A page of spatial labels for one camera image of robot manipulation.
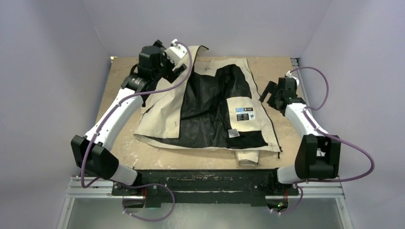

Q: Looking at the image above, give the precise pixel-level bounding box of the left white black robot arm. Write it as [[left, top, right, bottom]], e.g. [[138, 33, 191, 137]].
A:
[[71, 42, 192, 195]]

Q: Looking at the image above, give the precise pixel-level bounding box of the beige jacket with black lining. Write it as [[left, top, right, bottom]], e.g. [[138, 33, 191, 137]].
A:
[[134, 46, 282, 164]]

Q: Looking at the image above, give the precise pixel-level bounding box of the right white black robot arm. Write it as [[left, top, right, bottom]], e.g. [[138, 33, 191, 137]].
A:
[[259, 76, 341, 194]]

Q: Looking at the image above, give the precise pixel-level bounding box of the purple cable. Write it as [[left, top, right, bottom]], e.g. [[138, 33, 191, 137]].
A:
[[80, 41, 193, 222], [270, 66, 375, 216]]

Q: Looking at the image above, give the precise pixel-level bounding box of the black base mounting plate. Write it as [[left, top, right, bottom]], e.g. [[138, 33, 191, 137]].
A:
[[109, 169, 299, 208]]

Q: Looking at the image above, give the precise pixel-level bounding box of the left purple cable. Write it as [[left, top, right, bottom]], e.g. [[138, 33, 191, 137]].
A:
[[80, 41, 193, 222]]

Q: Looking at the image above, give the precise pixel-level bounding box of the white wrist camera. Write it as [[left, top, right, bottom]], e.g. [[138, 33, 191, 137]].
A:
[[164, 39, 187, 65], [285, 71, 299, 85]]

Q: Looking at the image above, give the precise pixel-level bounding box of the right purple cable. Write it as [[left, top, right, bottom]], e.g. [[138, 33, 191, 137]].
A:
[[270, 66, 375, 216]]

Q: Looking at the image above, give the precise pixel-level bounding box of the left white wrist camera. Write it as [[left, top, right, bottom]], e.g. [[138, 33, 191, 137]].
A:
[[164, 39, 187, 65]]

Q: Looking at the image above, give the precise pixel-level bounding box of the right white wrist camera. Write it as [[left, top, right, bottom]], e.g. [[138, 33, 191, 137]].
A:
[[285, 71, 299, 85]]

